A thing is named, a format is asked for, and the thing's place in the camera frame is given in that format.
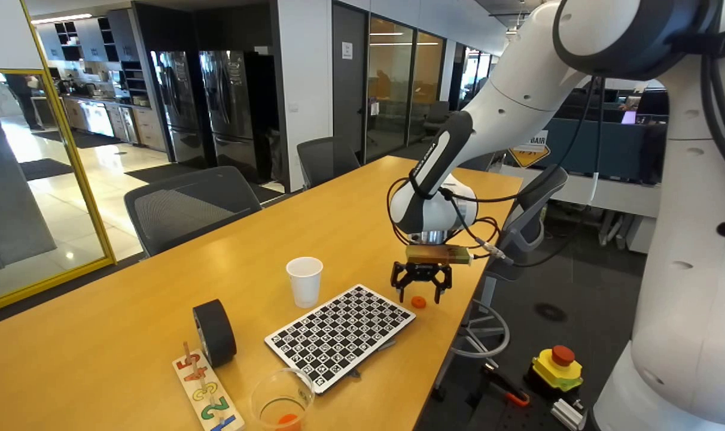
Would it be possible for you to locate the yellow framed glass partition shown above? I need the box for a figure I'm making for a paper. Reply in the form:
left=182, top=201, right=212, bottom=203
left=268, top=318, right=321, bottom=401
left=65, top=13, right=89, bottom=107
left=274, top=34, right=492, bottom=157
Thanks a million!
left=0, top=0, right=118, bottom=318

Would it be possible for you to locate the yellow red emergency stop button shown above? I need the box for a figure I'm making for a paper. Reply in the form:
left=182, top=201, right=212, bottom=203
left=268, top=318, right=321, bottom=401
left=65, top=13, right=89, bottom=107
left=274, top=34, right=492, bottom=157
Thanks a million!
left=529, top=341, right=586, bottom=395

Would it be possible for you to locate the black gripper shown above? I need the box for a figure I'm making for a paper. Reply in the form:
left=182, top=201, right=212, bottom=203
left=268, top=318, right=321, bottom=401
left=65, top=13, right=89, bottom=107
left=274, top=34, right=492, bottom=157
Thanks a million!
left=387, top=261, right=458, bottom=306

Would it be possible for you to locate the yellow-green wrist camera board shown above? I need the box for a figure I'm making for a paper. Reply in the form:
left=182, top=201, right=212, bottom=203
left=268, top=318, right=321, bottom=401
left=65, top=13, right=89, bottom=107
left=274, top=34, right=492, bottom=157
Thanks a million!
left=404, top=242, right=474, bottom=265

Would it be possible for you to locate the glass door refrigerator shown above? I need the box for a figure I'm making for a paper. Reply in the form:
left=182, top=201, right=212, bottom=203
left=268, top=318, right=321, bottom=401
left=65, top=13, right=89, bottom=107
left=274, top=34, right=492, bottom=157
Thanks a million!
left=149, top=47, right=209, bottom=165
left=197, top=47, right=261, bottom=175

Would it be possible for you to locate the small white yellow sign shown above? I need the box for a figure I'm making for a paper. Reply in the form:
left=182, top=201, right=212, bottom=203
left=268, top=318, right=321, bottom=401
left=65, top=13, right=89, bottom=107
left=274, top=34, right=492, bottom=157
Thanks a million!
left=510, top=130, right=551, bottom=167

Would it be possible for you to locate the thin black cable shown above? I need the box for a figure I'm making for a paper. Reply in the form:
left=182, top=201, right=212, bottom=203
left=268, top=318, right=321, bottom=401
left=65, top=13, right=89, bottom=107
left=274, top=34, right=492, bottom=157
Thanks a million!
left=424, top=73, right=608, bottom=271
left=383, top=171, right=428, bottom=246

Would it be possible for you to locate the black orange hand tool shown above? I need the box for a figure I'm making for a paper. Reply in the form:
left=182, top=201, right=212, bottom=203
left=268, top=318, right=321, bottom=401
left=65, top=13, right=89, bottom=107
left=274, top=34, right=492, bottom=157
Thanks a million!
left=480, top=362, right=534, bottom=412

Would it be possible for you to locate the teal office divider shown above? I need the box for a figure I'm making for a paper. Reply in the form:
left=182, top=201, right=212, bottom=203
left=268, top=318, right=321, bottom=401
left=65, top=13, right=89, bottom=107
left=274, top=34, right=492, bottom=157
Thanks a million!
left=544, top=115, right=669, bottom=181

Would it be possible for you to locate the black white checkered marker board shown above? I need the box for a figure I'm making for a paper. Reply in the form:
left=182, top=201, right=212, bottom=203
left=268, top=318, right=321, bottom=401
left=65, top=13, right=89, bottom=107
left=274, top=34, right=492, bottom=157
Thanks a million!
left=262, top=283, right=419, bottom=395

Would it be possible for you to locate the black tape roll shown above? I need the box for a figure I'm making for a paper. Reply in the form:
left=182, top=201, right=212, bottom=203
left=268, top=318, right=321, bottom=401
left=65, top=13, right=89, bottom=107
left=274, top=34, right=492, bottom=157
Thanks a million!
left=191, top=296, right=240, bottom=369

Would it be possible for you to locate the clear plastic cup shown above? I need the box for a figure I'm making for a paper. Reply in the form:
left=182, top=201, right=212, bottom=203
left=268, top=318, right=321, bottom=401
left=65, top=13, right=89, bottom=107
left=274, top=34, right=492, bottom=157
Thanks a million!
left=249, top=365, right=315, bottom=431

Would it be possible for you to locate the small silver metal box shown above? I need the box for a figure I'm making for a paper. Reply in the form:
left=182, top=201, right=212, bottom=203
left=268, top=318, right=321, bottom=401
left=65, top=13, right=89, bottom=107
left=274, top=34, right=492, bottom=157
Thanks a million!
left=551, top=395, right=590, bottom=431

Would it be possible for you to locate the white paper cup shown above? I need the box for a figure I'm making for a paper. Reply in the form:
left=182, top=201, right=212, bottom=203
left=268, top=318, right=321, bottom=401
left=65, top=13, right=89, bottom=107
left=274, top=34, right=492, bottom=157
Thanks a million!
left=284, top=253, right=326, bottom=310

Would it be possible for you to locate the wooden number puzzle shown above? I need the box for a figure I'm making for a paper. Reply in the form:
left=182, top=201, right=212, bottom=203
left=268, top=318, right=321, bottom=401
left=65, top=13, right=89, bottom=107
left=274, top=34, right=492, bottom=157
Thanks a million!
left=169, top=345, right=249, bottom=431

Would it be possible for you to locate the gray mesh office chair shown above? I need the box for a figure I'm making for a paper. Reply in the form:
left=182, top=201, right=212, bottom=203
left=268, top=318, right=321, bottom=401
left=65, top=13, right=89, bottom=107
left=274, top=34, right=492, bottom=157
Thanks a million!
left=123, top=163, right=262, bottom=258
left=297, top=137, right=359, bottom=188

